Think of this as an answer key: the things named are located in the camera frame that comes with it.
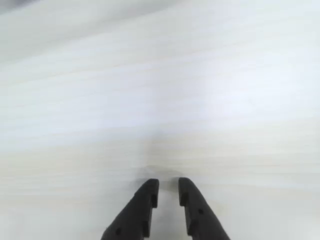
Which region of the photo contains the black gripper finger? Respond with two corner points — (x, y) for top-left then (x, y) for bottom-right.
(178, 177), (231, 240)
(100, 177), (160, 240)

